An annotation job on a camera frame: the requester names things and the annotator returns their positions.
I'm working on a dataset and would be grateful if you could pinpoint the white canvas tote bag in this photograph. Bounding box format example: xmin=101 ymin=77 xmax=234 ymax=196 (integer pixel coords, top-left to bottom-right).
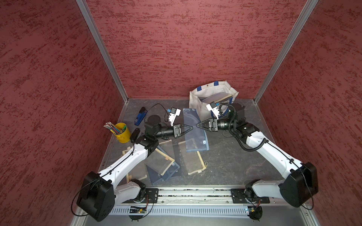
xmin=189 ymin=81 xmax=239 ymax=121

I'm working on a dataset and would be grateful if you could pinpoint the beige trim mesh pouch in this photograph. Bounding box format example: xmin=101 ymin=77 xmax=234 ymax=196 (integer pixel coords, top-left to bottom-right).
xmin=144 ymin=148 xmax=175 ymax=175

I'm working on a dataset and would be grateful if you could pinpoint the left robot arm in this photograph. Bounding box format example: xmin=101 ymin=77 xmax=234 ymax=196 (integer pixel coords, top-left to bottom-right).
xmin=71 ymin=107 xmax=193 ymax=222

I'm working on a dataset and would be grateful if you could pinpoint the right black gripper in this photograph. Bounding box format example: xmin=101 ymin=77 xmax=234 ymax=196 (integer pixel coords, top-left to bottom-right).
xmin=196 ymin=117 xmax=236 ymax=132

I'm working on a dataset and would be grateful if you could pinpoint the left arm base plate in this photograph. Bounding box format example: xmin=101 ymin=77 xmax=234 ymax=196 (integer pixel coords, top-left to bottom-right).
xmin=131 ymin=188 xmax=159 ymax=203

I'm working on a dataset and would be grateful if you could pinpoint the dark blue mesh pouch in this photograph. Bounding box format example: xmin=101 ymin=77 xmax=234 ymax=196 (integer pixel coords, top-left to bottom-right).
xmin=146 ymin=162 xmax=181 ymax=186

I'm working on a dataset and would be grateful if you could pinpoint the yellow pencil cup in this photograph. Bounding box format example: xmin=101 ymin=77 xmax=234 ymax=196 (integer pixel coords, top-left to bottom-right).
xmin=114 ymin=122 xmax=131 ymax=144

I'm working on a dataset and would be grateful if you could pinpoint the large blue mesh pouch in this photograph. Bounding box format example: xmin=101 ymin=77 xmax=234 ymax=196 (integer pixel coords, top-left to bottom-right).
xmin=183 ymin=108 xmax=209 ymax=152

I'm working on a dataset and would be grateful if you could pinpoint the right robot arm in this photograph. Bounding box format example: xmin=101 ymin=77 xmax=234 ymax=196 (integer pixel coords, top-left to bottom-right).
xmin=197 ymin=102 xmax=319 ymax=207

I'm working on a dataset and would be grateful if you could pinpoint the left aluminium corner post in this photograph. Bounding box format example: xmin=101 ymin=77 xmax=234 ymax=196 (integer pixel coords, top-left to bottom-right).
xmin=76 ymin=0 xmax=129 ymax=104

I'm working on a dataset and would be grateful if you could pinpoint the coloured pencils bundle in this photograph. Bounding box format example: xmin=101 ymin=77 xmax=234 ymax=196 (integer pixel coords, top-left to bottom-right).
xmin=103 ymin=122 xmax=122 ymax=135

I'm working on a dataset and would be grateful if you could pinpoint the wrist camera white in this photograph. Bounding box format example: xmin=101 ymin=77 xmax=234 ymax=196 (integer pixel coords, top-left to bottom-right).
xmin=167 ymin=107 xmax=181 ymax=126
xmin=206 ymin=102 xmax=220 ymax=119

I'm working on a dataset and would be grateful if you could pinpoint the aluminium front rail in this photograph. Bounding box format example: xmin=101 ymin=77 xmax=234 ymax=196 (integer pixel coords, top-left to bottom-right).
xmin=108 ymin=186 xmax=289 ymax=221

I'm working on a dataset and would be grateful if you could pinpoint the right aluminium corner post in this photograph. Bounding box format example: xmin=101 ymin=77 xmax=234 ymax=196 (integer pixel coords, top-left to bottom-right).
xmin=254 ymin=0 xmax=319 ymax=105

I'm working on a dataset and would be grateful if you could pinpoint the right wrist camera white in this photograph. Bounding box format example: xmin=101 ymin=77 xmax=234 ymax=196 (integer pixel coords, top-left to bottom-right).
xmin=206 ymin=102 xmax=220 ymax=119

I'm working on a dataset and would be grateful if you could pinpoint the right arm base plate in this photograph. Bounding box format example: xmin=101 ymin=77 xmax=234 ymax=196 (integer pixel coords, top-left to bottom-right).
xmin=231 ymin=188 xmax=270 ymax=206

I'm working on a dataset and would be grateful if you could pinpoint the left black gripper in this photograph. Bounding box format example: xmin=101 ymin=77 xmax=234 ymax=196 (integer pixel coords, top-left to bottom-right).
xmin=154 ymin=122 xmax=192 ymax=139

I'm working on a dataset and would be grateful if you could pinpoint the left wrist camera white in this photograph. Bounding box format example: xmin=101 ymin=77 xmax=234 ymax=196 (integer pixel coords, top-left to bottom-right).
xmin=167 ymin=107 xmax=181 ymax=126

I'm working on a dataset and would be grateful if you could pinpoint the blue stapler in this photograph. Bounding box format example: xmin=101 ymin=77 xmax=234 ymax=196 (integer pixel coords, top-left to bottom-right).
xmin=134 ymin=107 xmax=148 ymax=126

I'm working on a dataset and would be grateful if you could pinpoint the aluminium corner post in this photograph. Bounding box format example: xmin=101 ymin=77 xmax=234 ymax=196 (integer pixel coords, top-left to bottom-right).
xmin=76 ymin=0 xmax=129 ymax=104
xmin=254 ymin=0 xmax=319 ymax=105

